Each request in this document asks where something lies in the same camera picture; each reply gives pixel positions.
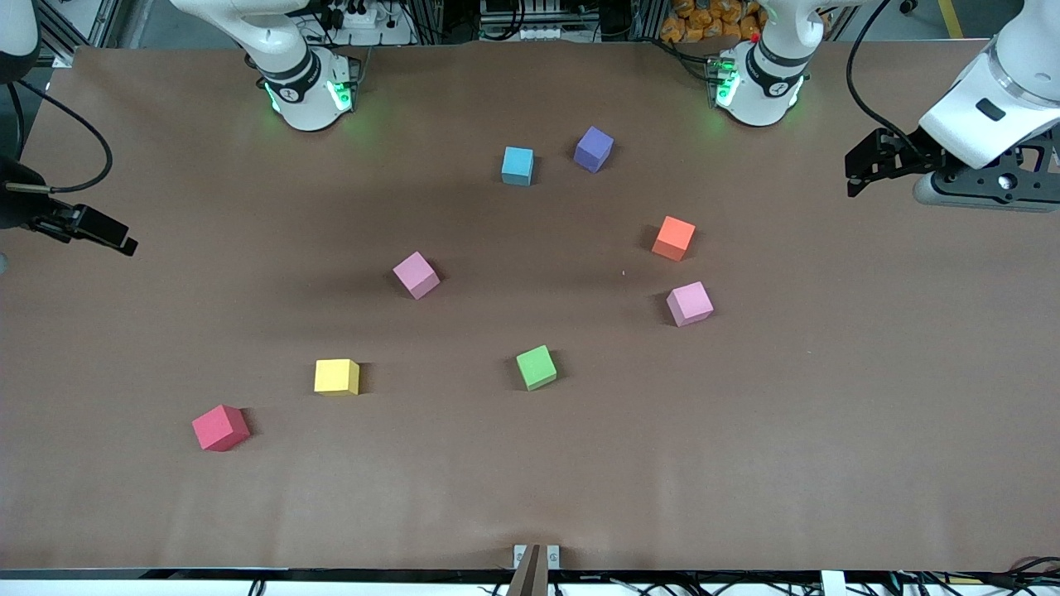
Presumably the green foam cube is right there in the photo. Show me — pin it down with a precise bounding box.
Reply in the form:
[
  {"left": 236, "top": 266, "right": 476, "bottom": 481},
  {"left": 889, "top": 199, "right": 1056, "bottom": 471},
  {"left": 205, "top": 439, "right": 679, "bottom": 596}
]
[{"left": 515, "top": 344, "right": 558, "bottom": 392}]

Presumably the orange foam cube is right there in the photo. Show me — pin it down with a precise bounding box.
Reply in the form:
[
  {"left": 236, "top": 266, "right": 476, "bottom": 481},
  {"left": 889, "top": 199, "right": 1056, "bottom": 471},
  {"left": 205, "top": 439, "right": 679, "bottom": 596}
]
[{"left": 651, "top": 215, "right": 696, "bottom": 262}]

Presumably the orange bagged items pile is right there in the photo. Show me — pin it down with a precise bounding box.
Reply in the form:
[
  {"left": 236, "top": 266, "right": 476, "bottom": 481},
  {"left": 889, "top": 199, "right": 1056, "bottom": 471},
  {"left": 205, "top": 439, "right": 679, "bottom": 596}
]
[{"left": 660, "top": 0, "right": 767, "bottom": 44}]

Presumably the brown tapered pole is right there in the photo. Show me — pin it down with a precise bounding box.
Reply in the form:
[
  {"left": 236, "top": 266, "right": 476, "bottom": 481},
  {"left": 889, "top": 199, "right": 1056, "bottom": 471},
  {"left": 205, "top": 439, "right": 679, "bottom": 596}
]
[{"left": 507, "top": 544, "right": 541, "bottom": 596}]

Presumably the purple foam cube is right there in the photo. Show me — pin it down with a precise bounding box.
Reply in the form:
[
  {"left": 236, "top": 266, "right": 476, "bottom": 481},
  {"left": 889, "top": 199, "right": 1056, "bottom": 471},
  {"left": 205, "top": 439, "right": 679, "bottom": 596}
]
[{"left": 573, "top": 126, "right": 615, "bottom": 174}]

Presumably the blue foam cube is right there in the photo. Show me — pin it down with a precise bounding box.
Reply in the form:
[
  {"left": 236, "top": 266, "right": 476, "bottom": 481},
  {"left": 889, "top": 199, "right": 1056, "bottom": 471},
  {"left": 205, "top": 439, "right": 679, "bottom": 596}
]
[{"left": 501, "top": 147, "right": 535, "bottom": 186}]

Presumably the aluminium frame profile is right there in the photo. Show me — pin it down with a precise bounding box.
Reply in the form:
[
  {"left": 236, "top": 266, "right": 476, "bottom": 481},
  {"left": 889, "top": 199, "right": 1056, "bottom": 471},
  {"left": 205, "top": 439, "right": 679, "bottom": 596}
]
[{"left": 33, "top": 0, "right": 125, "bottom": 69}]

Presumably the pink foam cube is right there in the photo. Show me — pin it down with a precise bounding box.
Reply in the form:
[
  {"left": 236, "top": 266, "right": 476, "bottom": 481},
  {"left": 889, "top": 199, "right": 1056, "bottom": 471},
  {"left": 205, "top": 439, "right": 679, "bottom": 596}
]
[
  {"left": 393, "top": 251, "right": 441, "bottom": 300},
  {"left": 666, "top": 281, "right": 715, "bottom": 328}
]

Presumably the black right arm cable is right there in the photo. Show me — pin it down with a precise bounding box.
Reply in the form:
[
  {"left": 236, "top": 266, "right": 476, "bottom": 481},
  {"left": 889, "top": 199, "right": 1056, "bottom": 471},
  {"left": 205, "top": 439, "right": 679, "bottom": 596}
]
[{"left": 5, "top": 76, "right": 114, "bottom": 196}]

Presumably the red foam cube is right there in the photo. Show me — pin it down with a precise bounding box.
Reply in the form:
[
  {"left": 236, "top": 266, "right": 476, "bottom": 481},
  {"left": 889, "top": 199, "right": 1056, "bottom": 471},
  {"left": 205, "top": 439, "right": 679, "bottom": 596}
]
[{"left": 191, "top": 404, "right": 251, "bottom": 453}]

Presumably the brown table cover sheet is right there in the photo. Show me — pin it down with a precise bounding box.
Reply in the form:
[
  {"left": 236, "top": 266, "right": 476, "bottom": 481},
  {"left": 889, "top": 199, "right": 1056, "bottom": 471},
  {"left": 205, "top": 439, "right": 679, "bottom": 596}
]
[{"left": 0, "top": 37, "right": 1060, "bottom": 574}]

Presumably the white power strip with plugs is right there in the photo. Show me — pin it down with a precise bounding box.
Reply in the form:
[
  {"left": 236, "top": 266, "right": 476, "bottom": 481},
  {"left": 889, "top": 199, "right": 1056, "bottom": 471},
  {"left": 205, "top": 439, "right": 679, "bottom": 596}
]
[{"left": 319, "top": 0, "right": 415, "bottom": 46}]

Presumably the yellow foam cube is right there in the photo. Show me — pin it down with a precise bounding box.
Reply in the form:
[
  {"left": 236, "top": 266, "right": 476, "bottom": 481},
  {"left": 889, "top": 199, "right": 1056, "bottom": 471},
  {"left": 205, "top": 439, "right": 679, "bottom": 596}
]
[{"left": 314, "top": 358, "right": 361, "bottom": 397}]

